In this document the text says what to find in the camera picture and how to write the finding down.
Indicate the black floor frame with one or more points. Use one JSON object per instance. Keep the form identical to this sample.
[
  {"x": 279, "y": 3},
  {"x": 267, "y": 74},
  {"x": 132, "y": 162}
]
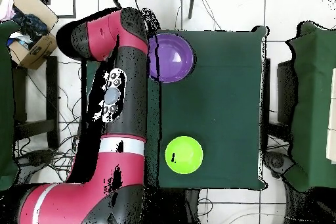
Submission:
[{"x": 74, "y": 3}]

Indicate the pink cloth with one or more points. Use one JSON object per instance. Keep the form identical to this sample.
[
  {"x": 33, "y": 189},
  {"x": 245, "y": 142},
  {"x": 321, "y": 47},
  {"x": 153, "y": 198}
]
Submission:
[{"x": 6, "y": 8}]

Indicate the deep purple plastic bowl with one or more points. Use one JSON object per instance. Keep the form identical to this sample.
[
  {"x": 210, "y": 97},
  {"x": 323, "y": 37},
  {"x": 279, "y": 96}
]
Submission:
[{"x": 173, "y": 58}]

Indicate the dark green tablecloth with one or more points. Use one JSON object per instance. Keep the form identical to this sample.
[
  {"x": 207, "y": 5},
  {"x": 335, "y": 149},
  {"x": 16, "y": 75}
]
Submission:
[{"x": 223, "y": 103}]

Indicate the green plastic bowl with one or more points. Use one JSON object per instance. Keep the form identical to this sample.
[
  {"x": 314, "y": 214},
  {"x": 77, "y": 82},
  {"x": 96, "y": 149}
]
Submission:
[{"x": 186, "y": 155}]

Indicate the black box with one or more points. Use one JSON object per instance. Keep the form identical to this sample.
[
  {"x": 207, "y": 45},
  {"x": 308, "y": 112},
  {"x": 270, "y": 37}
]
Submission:
[{"x": 286, "y": 90}]

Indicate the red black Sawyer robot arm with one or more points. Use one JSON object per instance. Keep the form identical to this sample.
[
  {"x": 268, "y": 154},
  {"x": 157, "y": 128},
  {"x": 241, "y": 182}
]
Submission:
[{"x": 131, "y": 98}]

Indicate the dark blue cloth bundle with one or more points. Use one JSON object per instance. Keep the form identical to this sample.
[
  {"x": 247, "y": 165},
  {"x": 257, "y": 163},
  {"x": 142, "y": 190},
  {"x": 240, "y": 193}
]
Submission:
[{"x": 34, "y": 25}]

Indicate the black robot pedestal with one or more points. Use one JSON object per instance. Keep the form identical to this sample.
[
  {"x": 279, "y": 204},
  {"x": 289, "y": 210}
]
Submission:
[{"x": 189, "y": 205}]

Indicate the green cloth covered table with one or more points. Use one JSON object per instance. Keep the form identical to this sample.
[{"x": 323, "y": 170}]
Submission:
[
  {"x": 312, "y": 103},
  {"x": 5, "y": 103}
]

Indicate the grey pedestal foot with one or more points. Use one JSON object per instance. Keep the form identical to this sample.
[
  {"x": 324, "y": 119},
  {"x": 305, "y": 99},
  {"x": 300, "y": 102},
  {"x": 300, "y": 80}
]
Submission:
[
  {"x": 277, "y": 161},
  {"x": 36, "y": 157}
]

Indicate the black bench frame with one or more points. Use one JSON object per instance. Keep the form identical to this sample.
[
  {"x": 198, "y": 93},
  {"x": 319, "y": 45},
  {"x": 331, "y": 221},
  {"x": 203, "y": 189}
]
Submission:
[{"x": 52, "y": 90}]

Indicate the open cardboard box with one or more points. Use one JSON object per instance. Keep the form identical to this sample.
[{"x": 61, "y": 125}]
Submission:
[{"x": 39, "y": 50}]

